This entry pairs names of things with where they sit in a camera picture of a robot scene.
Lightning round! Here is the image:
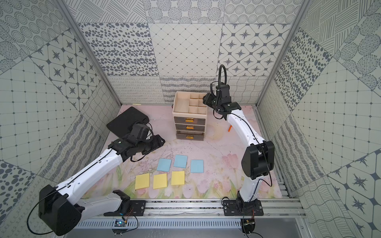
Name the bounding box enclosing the green circuit board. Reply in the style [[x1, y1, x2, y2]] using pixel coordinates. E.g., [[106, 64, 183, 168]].
[[113, 219, 127, 229]]

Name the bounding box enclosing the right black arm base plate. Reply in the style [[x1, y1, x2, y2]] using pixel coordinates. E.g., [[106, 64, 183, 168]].
[[221, 199, 264, 217]]

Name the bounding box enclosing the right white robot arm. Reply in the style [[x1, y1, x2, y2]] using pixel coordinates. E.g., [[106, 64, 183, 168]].
[[203, 92, 275, 208]]

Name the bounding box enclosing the black plastic tool case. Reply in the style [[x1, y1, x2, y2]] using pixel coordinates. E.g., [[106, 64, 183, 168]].
[[107, 107, 149, 138]]

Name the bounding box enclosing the middle blue sticky pad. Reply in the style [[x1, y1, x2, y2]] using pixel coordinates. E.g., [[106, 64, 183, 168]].
[[174, 155, 188, 169]]

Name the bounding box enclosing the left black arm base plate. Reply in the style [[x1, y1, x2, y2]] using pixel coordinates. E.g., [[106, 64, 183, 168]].
[[103, 200, 146, 217]]

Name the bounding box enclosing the blue sticky pad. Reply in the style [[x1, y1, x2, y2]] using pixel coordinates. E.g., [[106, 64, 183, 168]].
[[156, 158, 172, 172], [174, 155, 188, 169], [190, 160, 204, 173]]

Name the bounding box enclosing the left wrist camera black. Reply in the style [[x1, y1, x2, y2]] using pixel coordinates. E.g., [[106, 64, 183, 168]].
[[130, 124, 151, 140]]

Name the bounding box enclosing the floral pink table mat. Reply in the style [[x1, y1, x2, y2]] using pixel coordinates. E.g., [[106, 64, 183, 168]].
[[81, 104, 283, 199]]

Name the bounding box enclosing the left blue sticky pad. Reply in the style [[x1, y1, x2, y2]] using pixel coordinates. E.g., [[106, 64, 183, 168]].
[[156, 158, 172, 172]]

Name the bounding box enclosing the clear grey drawer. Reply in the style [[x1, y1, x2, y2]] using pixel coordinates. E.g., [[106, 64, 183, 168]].
[[175, 124, 205, 132], [174, 117, 206, 126], [176, 131, 204, 141]]

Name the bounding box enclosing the beige desktop drawer organizer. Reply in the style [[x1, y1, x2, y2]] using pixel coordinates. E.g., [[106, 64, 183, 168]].
[[172, 91, 208, 137]]

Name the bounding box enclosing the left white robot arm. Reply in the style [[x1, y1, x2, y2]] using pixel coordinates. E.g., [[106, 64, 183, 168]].
[[36, 135, 165, 236]]

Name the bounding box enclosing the black round connector box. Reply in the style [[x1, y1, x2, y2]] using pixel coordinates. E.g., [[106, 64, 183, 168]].
[[241, 218, 256, 234]]

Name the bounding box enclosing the yellow sticky pad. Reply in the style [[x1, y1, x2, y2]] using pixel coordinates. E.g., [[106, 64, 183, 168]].
[[135, 173, 150, 190], [153, 173, 168, 189], [171, 171, 185, 185]]

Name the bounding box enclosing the right blue sticky pad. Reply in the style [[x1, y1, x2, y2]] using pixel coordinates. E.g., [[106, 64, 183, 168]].
[[190, 160, 204, 173]]

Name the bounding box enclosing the aluminium mounting rail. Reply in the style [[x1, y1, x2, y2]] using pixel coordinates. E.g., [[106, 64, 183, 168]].
[[61, 198, 307, 219]]

